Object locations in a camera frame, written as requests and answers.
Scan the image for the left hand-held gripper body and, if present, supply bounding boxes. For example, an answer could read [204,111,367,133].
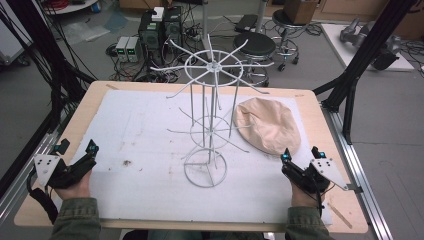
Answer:
[33,153,98,190]

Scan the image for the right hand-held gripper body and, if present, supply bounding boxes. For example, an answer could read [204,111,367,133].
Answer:
[281,157,350,195]

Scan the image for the beige cloth hat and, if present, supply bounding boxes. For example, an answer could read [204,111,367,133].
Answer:
[232,96,302,157]

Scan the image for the white wire hat rack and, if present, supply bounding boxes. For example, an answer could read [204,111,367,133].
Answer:
[149,33,275,189]

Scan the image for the person's left hand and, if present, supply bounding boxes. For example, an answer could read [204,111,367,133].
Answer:
[54,169,93,201]

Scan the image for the person's right hand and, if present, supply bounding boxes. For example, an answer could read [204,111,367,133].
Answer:
[291,181,323,209]

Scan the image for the thin wooden stick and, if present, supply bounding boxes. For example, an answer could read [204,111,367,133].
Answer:
[327,202,354,230]

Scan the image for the white foam mat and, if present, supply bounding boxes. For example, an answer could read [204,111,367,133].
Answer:
[69,89,333,227]

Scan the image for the grey bench power supply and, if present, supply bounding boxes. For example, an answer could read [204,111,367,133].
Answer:
[126,36,143,63]
[114,36,130,63]

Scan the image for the white board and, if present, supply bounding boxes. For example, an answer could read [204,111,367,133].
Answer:
[320,22,415,73]

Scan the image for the black round stool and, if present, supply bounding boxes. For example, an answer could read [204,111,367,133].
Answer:
[232,31,277,88]
[271,8,300,73]

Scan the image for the black computer tower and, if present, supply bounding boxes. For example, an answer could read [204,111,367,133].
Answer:
[137,10,165,52]
[162,5,184,48]

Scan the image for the black flat device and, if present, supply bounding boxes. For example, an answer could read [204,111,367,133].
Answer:
[234,14,260,34]

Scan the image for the white round table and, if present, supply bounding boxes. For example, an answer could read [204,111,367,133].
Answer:
[42,0,102,16]

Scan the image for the grey metal pole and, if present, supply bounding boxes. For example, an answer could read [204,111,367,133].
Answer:
[199,0,210,52]
[255,0,269,34]

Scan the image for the brown cardboard box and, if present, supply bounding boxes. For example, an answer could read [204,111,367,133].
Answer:
[282,0,320,26]

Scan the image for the white box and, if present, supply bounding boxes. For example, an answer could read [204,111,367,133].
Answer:
[151,6,165,23]

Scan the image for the bundle of black cables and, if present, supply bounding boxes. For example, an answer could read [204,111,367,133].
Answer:
[105,43,204,84]

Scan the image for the black metal frame post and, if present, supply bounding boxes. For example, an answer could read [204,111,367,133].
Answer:
[0,0,98,201]
[312,0,419,146]

